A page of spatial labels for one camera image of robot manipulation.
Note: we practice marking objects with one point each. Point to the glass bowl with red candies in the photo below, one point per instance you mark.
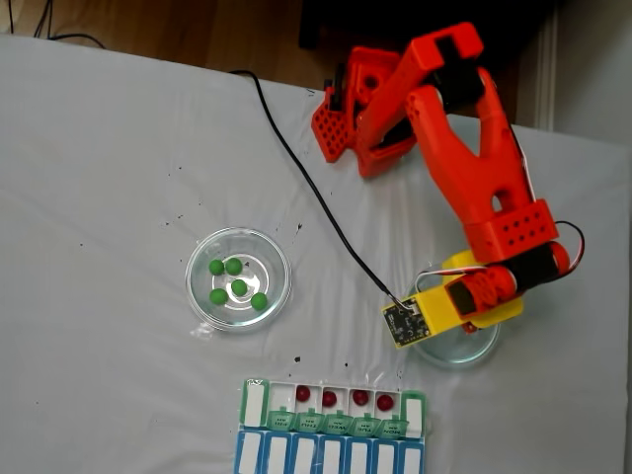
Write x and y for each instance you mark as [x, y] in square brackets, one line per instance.
[459, 353]

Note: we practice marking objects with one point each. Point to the green candy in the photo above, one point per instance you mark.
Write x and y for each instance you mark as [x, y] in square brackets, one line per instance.
[259, 300]
[233, 265]
[239, 287]
[218, 296]
[216, 266]

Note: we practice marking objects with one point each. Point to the white door trim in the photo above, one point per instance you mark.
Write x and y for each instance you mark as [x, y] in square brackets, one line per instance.
[547, 74]

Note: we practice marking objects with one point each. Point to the red candy with text print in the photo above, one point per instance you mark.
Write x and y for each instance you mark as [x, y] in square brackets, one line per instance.
[303, 393]

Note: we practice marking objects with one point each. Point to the glass bowl with green candies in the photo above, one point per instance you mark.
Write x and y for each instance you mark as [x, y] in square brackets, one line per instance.
[239, 316]

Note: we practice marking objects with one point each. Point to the white table cover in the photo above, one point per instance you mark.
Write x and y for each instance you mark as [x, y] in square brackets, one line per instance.
[99, 148]

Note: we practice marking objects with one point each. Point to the red candy with m print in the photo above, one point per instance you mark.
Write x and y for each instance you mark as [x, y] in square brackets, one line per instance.
[385, 401]

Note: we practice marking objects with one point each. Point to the dark wooden furniture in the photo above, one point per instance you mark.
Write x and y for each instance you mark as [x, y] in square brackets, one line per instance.
[345, 20]

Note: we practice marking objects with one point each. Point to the weekly pill organizer box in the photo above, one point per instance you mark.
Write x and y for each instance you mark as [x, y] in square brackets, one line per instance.
[326, 449]

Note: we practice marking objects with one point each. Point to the black camera circuit board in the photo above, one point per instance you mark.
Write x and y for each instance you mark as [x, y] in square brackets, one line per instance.
[404, 323]

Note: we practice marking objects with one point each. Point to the plain red candy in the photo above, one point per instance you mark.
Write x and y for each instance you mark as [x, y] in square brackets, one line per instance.
[361, 396]
[329, 398]

